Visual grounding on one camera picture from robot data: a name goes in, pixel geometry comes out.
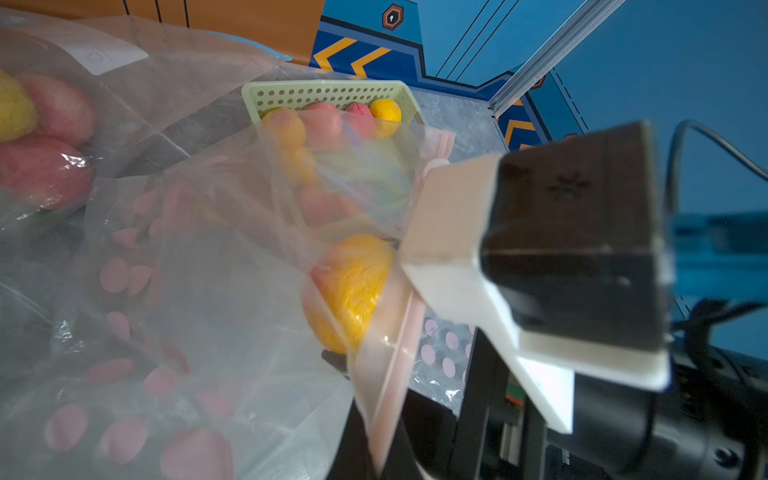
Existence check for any green perforated plastic basket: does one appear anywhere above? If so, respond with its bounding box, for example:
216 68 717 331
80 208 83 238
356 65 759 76
241 79 427 229

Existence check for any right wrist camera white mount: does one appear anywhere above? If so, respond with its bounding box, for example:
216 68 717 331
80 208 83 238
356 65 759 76
398 121 675 433

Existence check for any aluminium corner post right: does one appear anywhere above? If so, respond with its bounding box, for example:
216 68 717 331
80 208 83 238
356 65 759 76
489 0 625 119

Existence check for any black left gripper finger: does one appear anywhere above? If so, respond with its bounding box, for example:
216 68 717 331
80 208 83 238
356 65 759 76
320 349 421 480

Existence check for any clear zip-top bag blue zipper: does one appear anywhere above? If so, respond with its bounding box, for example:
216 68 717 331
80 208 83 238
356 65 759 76
1 8 281 245

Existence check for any pink-trimmed bag of bags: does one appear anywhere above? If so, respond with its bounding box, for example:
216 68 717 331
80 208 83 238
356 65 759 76
410 309 476 417

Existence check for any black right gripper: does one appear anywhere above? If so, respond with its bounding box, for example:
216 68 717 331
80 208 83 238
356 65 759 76
398 331 548 479

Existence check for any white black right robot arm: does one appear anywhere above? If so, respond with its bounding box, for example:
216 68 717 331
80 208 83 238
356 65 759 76
399 120 767 479

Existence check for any clear zip-top bag pink zipper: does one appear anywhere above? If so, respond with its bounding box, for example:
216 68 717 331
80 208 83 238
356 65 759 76
1 125 455 479

